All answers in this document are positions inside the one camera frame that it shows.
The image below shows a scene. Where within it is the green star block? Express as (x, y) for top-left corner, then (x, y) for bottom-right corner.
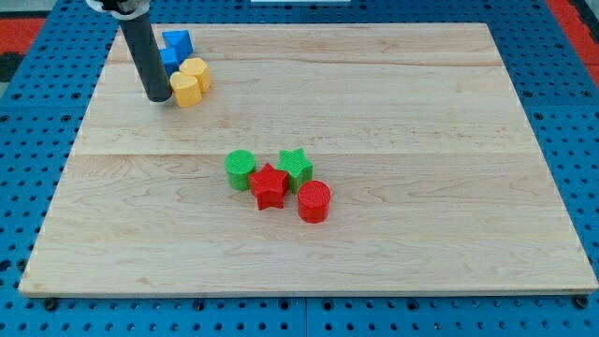
(276, 148), (314, 194)

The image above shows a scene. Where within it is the red star block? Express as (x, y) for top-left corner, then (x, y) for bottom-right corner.
(248, 163), (288, 211)

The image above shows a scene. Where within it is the red cylinder block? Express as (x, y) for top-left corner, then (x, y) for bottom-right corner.
(297, 180), (331, 224)

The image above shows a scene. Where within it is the green cylinder block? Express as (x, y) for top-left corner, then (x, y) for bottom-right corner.
(225, 149), (256, 191)

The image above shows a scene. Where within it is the wooden board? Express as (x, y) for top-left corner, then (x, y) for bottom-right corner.
(19, 23), (598, 299)

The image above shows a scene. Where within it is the yellow cylinder block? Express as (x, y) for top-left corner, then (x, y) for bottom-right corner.
(169, 71), (202, 108)

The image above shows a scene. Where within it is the yellow hexagon block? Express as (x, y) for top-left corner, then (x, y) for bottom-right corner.
(179, 58), (212, 93)

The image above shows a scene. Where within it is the blue cube block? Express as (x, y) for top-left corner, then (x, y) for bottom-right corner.
(159, 47), (180, 77)

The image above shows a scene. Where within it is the blue triangle block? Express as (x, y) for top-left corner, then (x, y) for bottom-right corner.
(162, 30), (194, 62)

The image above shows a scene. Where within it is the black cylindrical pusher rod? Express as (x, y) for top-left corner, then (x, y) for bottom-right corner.
(119, 14), (172, 102)

